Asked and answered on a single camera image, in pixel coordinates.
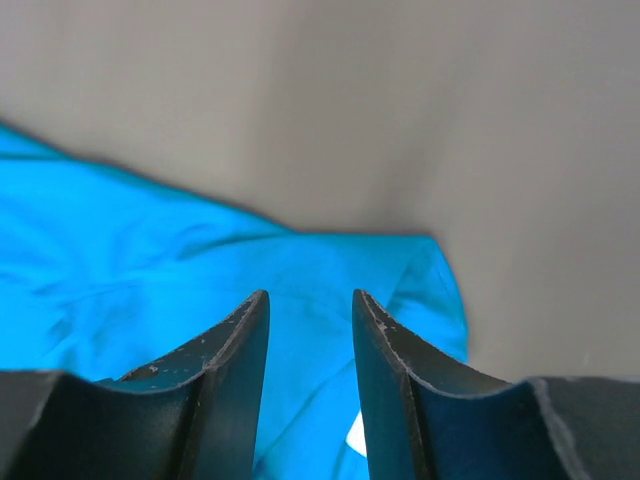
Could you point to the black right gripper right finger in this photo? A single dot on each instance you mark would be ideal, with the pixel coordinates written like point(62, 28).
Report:
point(429, 416)

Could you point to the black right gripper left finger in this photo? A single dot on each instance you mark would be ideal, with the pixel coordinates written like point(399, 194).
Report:
point(190, 414)

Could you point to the blue t shirt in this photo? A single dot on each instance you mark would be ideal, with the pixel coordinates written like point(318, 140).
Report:
point(103, 271)

